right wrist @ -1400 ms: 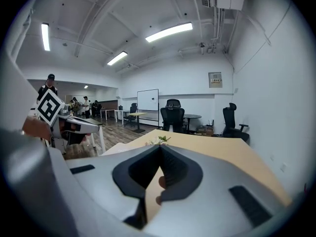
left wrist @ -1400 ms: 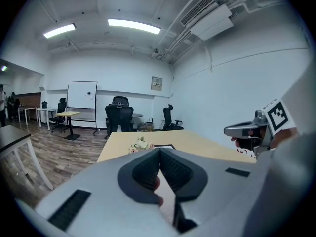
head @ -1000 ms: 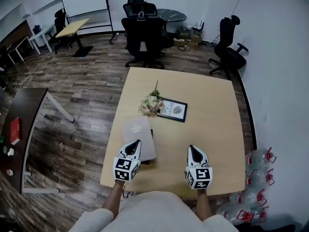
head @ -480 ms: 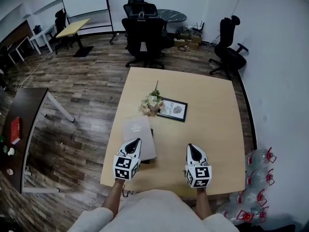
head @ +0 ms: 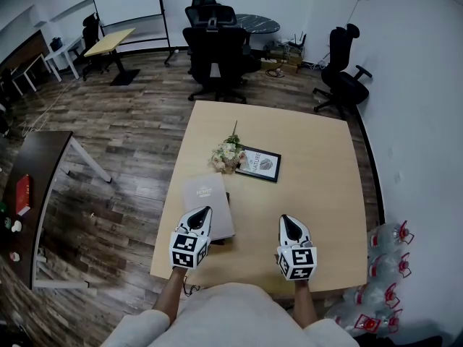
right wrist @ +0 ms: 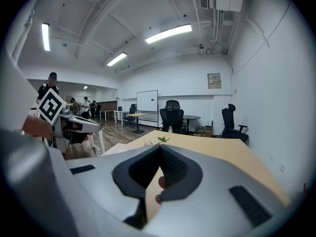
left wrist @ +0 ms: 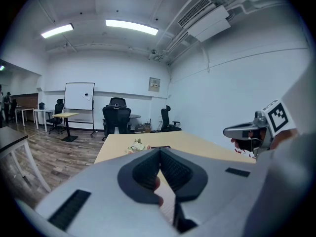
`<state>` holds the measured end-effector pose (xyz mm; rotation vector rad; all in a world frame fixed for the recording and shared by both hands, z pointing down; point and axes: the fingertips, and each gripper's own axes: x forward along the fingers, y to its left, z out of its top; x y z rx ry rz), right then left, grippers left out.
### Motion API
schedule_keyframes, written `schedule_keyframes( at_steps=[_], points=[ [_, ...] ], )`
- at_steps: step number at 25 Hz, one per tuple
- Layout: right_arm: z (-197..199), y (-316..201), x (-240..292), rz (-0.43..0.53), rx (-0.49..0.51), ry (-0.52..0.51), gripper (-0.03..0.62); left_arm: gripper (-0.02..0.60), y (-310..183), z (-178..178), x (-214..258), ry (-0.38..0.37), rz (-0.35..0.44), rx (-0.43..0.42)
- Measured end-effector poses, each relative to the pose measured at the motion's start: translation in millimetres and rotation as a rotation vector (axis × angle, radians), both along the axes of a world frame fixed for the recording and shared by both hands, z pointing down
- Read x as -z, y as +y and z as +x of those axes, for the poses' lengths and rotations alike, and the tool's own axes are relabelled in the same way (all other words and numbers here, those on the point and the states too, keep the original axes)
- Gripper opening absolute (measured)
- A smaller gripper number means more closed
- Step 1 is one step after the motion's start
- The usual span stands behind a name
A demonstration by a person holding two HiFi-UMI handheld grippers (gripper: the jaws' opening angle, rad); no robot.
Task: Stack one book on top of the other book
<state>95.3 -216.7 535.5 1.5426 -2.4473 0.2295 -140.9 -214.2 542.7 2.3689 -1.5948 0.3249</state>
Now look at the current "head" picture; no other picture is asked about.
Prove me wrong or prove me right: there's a black mesh office chair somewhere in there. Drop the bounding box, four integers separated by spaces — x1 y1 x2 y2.
182 4 261 104

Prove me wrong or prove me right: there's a light wooden table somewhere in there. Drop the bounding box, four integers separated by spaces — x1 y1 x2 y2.
150 99 369 293

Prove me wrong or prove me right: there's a person's left forearm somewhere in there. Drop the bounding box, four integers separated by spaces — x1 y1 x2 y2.
153 265 189 317

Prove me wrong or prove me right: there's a dark brown table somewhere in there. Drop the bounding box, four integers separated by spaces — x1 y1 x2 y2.
1 130 113 291

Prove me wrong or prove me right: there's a maroon book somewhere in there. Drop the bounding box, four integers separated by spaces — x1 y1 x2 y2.
208 192 232 246

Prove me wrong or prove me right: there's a cardboard box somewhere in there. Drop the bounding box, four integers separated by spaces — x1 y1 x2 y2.
262 48 303 74

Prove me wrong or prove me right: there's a whiteboard on black stand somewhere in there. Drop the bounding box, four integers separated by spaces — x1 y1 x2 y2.
89 0 173 67

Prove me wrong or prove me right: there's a black picture frame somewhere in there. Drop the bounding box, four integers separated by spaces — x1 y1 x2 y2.
234 145 282 184

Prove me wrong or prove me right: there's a red book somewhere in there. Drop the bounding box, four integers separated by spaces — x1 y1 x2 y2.
16 173 32 216

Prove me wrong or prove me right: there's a round dark marble table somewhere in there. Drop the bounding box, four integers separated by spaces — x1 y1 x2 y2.
234 14 281 35

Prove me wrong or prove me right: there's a person's beige shirt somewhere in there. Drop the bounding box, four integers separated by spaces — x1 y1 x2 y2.
101 282 361 347

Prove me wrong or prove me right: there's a white floor cable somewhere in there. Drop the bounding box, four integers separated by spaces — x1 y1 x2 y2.
21 81 80 137

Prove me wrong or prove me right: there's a white-legged brown table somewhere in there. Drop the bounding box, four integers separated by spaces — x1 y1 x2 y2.
10 52 51 97

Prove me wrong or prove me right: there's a pale flower bouquet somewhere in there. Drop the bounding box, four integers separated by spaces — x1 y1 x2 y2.
208 120 247 175

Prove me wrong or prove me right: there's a person's right forearm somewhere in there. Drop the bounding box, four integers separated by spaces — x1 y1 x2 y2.
291 278 319 328

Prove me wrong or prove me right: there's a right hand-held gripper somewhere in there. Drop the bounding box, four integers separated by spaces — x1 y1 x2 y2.
276 214 318 282

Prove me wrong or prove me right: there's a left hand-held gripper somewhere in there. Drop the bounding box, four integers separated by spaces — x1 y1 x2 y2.
169 205 213 271

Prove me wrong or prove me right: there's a white table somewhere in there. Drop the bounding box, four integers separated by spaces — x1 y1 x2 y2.
43 36 86 82

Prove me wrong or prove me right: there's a grey book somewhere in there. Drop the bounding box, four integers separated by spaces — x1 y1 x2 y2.
182 171 236 241

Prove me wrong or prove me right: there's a yellow pedestal table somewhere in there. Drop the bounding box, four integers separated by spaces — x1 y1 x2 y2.
83 27 141 86

